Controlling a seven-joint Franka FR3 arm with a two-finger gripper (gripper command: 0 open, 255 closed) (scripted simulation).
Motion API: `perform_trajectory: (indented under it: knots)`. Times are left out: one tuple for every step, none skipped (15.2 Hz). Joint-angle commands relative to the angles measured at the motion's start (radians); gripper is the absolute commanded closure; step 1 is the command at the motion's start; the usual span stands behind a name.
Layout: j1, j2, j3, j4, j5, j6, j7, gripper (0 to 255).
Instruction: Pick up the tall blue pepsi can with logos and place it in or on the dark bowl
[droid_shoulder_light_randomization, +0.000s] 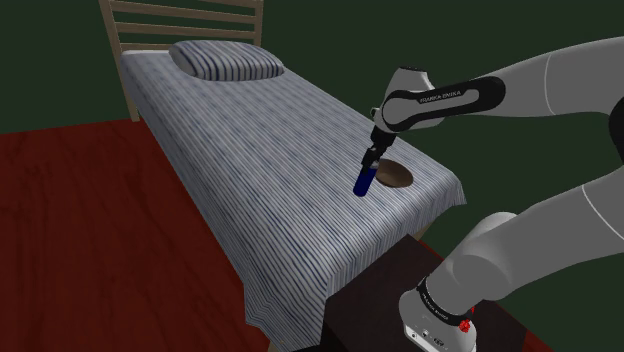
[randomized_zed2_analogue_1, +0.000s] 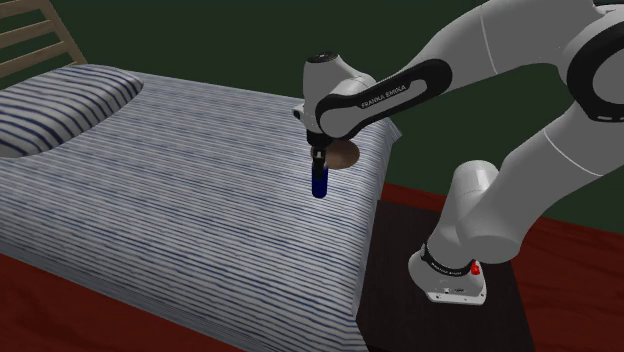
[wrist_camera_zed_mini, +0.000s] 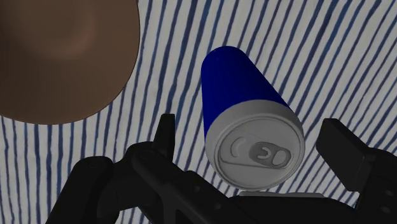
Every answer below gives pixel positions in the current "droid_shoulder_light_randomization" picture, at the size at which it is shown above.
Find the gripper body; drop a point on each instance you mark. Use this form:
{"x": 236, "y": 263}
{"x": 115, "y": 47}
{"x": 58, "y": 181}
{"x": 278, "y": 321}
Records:
{"x": 382, "y": 138}

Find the blue bottle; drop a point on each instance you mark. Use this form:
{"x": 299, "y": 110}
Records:
{"x": 362, "y": 184}

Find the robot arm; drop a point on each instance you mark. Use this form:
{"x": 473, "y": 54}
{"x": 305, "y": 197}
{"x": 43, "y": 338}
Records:
{"x": 516, "y": 246}

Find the brown bowl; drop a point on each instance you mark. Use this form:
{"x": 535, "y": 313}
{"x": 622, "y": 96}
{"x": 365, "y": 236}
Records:
{"x": 396, "y": 175}

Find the bed with striped cover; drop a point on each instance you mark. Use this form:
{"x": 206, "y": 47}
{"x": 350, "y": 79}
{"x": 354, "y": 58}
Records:
{"x": 273, "y": 175}

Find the dark robot stand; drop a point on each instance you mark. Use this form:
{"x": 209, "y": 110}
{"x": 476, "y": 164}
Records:
{"x": 370, "y": 297}

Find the striped pillow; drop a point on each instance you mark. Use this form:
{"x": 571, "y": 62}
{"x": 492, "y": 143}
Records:
{"x": 226, "y": 61}

